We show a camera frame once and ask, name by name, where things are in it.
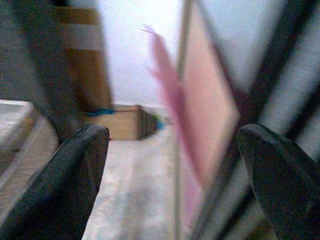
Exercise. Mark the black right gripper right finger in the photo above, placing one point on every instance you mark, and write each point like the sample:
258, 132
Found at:
282, 180

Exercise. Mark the small blue green toy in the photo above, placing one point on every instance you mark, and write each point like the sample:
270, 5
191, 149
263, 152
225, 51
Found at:
160, 122

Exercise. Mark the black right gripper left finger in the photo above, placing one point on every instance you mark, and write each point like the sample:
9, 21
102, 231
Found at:
62, 187

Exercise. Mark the brown cardboard box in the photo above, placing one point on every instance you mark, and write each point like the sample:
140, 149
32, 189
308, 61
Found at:
85, 70

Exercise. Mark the pink flat sheet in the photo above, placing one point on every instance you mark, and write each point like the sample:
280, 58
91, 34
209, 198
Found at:
207, 100

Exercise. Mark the low brown wooden box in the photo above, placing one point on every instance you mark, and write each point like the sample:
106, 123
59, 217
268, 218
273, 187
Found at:
122, 123

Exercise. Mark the dark grey slanted post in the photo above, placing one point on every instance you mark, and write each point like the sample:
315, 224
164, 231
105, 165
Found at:
30, 62

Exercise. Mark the black metal rack frame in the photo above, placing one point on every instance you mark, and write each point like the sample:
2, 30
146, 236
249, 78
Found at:
272, 62

